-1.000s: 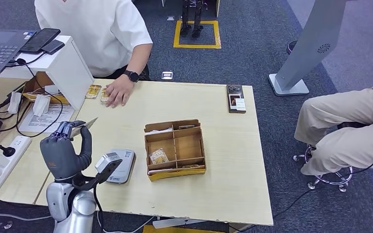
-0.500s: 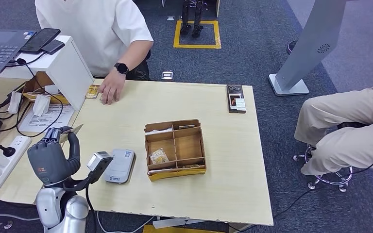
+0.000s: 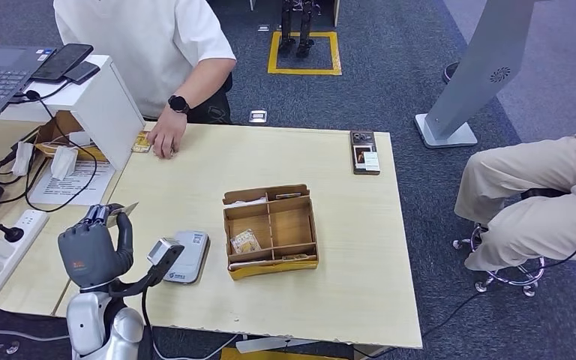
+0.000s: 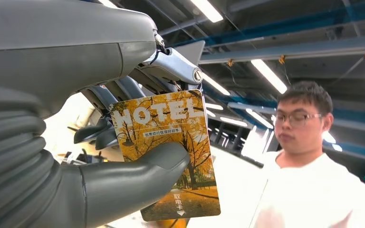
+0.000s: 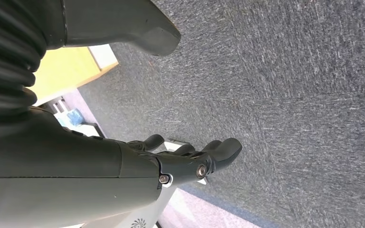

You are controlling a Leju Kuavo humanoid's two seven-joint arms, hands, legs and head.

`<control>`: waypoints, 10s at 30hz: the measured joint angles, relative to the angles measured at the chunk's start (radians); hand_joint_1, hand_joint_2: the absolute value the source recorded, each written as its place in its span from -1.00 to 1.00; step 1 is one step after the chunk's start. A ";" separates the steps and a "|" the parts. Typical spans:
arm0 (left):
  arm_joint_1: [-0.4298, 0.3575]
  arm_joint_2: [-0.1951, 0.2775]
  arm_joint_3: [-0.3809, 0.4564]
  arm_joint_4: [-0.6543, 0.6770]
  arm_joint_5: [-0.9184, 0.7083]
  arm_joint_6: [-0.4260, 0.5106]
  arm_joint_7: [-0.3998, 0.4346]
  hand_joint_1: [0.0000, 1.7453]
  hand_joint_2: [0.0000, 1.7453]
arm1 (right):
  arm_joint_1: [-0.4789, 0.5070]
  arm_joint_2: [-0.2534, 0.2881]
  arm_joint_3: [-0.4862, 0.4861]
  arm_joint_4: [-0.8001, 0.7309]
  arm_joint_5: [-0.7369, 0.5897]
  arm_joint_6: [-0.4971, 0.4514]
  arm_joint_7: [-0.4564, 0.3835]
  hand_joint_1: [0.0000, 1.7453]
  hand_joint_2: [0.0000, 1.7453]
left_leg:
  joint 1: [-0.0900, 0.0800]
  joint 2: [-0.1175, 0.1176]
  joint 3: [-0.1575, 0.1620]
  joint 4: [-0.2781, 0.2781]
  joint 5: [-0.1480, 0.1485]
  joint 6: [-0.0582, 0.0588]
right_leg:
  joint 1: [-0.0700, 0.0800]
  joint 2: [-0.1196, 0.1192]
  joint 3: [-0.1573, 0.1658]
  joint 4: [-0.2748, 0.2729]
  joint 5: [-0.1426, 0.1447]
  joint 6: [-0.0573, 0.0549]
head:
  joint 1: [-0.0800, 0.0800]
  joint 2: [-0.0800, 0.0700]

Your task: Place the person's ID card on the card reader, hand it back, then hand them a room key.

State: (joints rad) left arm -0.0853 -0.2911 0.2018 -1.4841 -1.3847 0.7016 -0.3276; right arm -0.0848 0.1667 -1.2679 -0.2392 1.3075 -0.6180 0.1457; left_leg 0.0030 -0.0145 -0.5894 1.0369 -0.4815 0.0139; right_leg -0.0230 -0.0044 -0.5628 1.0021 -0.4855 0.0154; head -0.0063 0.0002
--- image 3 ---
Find white power strip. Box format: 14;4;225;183
0;208;50;309

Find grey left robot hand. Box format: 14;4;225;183
58;202;135;290

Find white desk riser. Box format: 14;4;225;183
0;54;146;172

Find yellow card stack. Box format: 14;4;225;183
131;131;152;154

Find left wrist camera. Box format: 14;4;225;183
146;238;185;288

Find white paper slips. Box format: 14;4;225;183
226;197;268;208

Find person's left hand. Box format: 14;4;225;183
146;106;188;161

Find black charging cable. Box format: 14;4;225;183
8;82;99;214

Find black wristwatch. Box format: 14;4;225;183
167;94;191;116

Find brown smartphone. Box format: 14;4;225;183
349;130;382;176

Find black plug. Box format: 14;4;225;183
0;220;26;244

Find pale wooden desk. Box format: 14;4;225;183
54;122;424;350
0;118;145;317

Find grey card reader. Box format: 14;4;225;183
160;229;211;285

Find yellow floor tape square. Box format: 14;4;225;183
267;31;343;77

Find humanoid robot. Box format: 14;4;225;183
277;0;317;59

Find left camera cable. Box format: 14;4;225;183
140;286;162;360

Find white card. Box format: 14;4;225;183
228;260;275;272

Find printed paper sheet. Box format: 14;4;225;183
28;160;116;207

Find black smartphone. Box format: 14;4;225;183
30;43;95;83

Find cardboard organizer box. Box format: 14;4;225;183
222;184;320;281

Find black left camera bracket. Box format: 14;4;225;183
108;258;185;299

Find white power cable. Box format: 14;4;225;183
0;307;71;344

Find chrome stool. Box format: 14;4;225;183
451;187;548;299

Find grey kiosk stand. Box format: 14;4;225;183
414;0;538;150

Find white desk foot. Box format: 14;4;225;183
235;337;319;355

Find black round base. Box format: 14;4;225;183
442;61;461;85

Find person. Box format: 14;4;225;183
454;131;576;273
52;0;238;161

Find black floor cable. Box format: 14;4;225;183
352;228;576;360

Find white folded mask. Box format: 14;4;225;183
12;141;35;178
50;145;80;181

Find hotel key card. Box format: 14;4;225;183
230;229;263;255

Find brown cardboard box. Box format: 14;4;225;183
34;109;109;163

